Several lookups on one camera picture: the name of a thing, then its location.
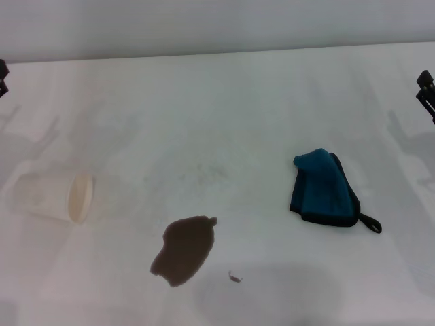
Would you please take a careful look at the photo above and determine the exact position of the white paper cup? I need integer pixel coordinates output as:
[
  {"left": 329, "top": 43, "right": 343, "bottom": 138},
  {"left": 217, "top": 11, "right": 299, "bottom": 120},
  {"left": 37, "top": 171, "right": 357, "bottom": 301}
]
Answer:
[{"left": 9, "top": 171, "right": 97, "bottom": 225}]

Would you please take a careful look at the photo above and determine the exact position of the blue rag with black trim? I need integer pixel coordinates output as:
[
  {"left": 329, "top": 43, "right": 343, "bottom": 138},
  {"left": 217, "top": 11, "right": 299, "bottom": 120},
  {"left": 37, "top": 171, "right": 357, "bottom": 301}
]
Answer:
[{"left": 289, "top": 147, "right": 383, "bottom": 234}]

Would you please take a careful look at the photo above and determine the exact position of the large dark liquid stain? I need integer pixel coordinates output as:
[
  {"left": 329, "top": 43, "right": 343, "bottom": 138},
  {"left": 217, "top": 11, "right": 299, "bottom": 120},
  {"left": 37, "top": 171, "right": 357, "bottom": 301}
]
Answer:
[{"left": 150, "top": 215, "right": 218, "bottom": 288}]

